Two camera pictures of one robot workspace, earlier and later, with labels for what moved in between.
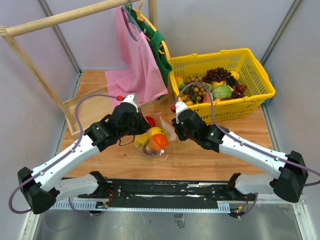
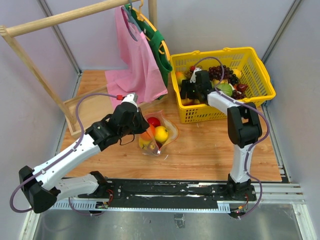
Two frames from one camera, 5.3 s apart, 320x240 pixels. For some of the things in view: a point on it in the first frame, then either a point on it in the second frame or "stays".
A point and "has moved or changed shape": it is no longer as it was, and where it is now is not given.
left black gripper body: x=137 y=127 stays
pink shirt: x=138 y=75 stays
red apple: x=150 y=121 has moved or changed shape
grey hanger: x=128 y=16 stays
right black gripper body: x=182 y=134 to x=193 y=91
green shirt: x=155 y=39 stays
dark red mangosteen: x=153 y=152 to x=159 y=144
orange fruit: x=158 y=142 to x=149 y=134
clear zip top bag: x=156 y=141 stays
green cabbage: x=222 y=91 stays
